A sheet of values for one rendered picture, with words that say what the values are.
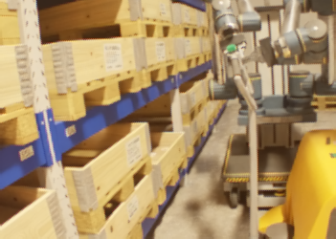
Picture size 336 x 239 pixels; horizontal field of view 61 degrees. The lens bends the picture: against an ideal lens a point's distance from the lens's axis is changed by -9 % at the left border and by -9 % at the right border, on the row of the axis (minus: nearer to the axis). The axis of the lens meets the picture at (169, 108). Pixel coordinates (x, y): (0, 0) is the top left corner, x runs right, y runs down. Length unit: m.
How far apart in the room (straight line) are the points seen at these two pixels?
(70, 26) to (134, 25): 0.52
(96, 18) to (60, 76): 0.99
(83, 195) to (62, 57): 0.62
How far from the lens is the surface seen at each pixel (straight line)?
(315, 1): 2.17
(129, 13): 2.14
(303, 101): 2.75
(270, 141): 3.23
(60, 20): 2.44
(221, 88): 2.70
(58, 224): 1.29
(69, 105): 1.35
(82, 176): 1.41
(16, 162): 1.18
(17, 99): 1.09
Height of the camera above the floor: 1.45
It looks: 12 degrees down
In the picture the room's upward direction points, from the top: 6 degrees counter-clockwise
